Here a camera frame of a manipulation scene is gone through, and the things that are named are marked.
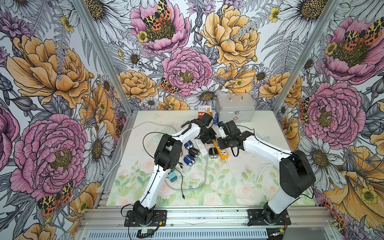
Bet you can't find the blue white packet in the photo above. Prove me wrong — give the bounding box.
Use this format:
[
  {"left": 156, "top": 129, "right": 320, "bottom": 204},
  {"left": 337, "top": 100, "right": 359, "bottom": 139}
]
[{"left": 213, "top": 113, "right": 219, "bottom": 126}]

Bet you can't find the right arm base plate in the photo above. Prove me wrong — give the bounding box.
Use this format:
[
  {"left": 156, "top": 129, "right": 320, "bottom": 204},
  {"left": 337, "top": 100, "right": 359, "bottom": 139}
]
[{"left": 247, "top": 209, "right": 291, "bottom": 226}]

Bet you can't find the grey power strip cable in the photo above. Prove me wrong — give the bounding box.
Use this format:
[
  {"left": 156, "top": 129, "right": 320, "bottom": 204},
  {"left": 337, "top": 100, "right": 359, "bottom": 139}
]
[{"left": 101, "top": 121, "right": 209, "bottom": 192}]

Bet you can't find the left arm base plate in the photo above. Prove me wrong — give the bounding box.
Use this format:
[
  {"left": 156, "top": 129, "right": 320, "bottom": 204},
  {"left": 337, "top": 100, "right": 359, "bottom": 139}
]
[{"left": 124, "top": 210, "right": 168, "bottom": 227}]

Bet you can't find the orange power strip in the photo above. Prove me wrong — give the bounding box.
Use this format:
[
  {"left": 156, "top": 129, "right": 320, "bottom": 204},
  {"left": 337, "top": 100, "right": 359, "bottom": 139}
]
[{"left": 214, "top": 140, "right": 229, "bottom": 161}]

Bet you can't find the white orange-strip cable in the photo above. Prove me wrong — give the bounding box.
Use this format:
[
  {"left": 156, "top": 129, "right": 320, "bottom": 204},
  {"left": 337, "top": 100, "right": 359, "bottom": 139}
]
[{"left": 224, "top": 158, "right": 275, "bottom": 190}]

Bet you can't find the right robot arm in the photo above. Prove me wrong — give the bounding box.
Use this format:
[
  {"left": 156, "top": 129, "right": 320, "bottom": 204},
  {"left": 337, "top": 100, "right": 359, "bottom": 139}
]
[{"left": 217, "top": 121, "right": 316, "bottom": 225}]

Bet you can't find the silver metal case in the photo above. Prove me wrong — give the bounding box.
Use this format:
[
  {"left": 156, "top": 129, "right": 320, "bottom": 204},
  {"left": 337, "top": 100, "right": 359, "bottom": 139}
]
[{"left": 215, "top": 93, "right": 255, "bottom": 123}]

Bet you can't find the dark blue electric shaver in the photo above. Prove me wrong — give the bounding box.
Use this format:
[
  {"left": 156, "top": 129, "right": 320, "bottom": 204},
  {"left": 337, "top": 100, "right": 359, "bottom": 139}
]
[{"left": 184, "top": 155, "right": 196, "bottom": 166}]

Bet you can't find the white power strip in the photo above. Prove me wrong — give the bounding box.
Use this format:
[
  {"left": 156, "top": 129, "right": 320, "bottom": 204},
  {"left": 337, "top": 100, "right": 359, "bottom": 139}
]
[{"left": 195, "top": 139, "right": 208, "bottom": 156}]

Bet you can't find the black usb cable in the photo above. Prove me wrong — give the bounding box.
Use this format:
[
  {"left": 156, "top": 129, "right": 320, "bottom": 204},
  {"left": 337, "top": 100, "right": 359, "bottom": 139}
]
[{"left": 175, "top": 167, "right": 186, "bottom": 200}]

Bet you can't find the red cardboard box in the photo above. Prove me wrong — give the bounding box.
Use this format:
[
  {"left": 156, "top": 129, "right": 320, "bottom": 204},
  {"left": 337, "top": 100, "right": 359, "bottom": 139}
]
[{"left": 198, "top": 105, "right": 212, "bottom": 119}]

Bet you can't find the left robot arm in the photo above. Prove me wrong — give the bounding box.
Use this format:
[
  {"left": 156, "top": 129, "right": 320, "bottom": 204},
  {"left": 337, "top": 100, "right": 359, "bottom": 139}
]
[{"left": 133, "top": 113, "right": 216, "bottom": 226}]

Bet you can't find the aluminium front rail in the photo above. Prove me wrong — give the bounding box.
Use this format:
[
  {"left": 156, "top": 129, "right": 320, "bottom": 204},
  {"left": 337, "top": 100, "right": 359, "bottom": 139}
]
[{"left": 80, "top": 206, "right": 334, "bottom": 230}]

